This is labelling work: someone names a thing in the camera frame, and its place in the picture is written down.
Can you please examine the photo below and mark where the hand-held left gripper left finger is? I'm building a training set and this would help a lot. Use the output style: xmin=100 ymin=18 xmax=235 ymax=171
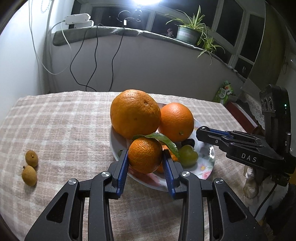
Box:
xmin=24 ymin=149 xmax=130 ymax=241

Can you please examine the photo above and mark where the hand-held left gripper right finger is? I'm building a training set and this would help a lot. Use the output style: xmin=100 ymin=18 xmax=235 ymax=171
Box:
xmin=161 ymin=149 xmax=267 ymax=241

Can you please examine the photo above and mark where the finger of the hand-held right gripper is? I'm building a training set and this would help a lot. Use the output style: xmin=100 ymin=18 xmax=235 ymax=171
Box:
xmin=208 ymin=129 xmax=264 ymax=146
xmin=196 ymin=126 xmax=232 ymax=151

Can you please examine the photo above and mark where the green fruit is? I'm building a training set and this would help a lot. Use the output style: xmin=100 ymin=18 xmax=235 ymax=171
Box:
xmin=178 ymin=145 xmax=199 ymax=167

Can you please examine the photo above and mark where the mandarin with green leaf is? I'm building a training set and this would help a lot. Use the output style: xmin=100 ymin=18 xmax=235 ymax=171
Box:
xmin=128 ymin=133 xmax=180 ymax=174

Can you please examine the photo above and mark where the white floral plate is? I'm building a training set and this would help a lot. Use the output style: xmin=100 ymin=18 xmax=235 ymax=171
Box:
xmin=109 ymin=102 xmax=216 ymax=192

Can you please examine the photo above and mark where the smooth round orange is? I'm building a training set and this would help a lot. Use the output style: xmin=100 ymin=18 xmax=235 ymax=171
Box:
xmin=158 ymin=103 xmax=195 ymax=142

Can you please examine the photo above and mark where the large bumpy orange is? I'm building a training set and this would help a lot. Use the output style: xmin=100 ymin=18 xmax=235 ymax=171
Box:
xmin=110 ymin=89 xmax=162 ymax=139

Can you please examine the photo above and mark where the small leafless mandarin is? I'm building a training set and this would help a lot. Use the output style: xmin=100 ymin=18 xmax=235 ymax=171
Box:
xmin=159 ymin=145 xmax=179 ymax=174

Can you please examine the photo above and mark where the white lace cloth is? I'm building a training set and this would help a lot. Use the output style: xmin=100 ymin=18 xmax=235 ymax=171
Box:
xmin=245 ymin=94 xmax=265 ymax=127

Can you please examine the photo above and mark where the green snack bag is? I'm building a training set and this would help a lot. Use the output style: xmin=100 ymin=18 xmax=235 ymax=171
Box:
xmin=212 ymin=80 xmax=234 ymax=104

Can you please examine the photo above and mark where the beige cloth bundle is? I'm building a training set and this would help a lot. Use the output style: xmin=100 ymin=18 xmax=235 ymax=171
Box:
xmin=243 ymin=166 xmax=259 ymax=198

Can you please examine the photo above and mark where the grey curtain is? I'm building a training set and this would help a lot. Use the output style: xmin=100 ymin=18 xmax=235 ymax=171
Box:
xmin=240 ymin=5 xmax=287 ymax=98

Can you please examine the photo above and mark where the beige checked cloth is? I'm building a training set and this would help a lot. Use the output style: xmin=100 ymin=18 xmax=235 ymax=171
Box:
xmin=0 ymin=90 xmax=259 ymax=241

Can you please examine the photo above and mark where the brown longan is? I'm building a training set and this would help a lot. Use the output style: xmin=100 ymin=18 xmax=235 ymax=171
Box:
xmin=25 ymin=150 xmax=39 ymax=168
xmin=21 ymin=165 xmax=37 ymax=186

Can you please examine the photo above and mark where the spider plant in green pot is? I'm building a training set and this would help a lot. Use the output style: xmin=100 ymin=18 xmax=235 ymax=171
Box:
xmin=165 ymin=5 xmax=226 ymax=65

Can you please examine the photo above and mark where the window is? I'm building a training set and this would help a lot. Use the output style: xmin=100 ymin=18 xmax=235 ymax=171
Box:
xmin=69 ymin=0 xmax=266 ymax=77

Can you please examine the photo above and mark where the white power strip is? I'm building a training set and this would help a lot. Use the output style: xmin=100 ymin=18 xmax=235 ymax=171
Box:
xmin=64 ymin=13 xmax=94 ymax=28

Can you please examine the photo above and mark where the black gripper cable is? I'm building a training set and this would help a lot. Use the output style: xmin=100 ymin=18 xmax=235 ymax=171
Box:
xmin=254 ymin=178 xmax=281 ymax=218

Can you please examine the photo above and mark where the white cable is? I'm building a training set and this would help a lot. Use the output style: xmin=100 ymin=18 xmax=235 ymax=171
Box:
xmin=28 ymin=0 xmax=72 ymax=75

